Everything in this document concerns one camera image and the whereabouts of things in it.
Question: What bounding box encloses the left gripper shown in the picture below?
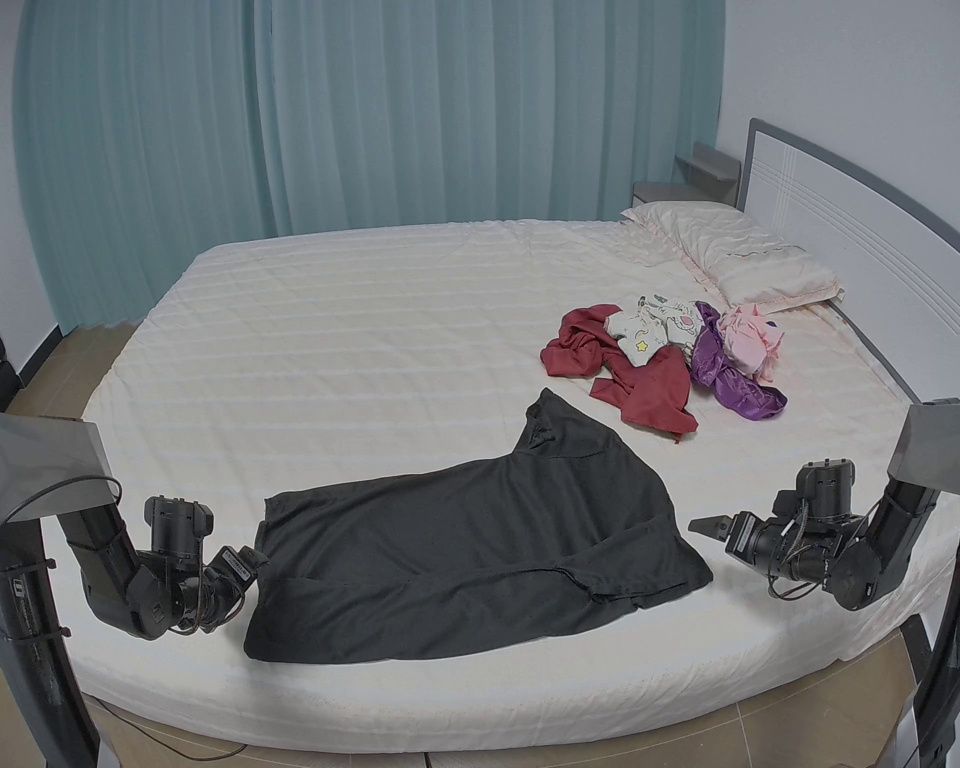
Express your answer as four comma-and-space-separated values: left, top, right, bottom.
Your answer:
189, 544, 272, 624

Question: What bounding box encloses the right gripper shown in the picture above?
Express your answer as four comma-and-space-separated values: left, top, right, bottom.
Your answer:
687, 508, 828, 584

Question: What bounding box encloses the black T-shirt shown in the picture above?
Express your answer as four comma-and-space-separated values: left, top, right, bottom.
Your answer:
243, 387, 715, 665

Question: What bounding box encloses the bed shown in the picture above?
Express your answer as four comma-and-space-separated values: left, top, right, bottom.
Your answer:
56, 118, 960, 755

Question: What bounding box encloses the purple garment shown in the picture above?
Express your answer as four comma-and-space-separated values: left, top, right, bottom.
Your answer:
688, 300, 789, 423

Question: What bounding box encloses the dark red garment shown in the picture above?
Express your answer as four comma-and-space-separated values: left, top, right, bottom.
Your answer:
540, 303, 700, 444

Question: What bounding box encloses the pink garment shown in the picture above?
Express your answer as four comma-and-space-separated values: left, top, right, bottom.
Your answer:
716, 303, 785, 387

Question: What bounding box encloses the white printed garment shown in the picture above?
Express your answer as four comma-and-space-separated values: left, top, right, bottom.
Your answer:
603, 294, 706, 369

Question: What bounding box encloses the cream pillow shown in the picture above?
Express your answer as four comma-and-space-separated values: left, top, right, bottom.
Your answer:
621, 201, 845, 312

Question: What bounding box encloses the grey bedside table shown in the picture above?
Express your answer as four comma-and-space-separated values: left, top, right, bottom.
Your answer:
632, 142, 744, 207

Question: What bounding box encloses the blue-green curtain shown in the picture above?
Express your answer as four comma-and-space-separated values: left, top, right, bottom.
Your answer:
255, 0, 727, 234
11, 0, 294, 335

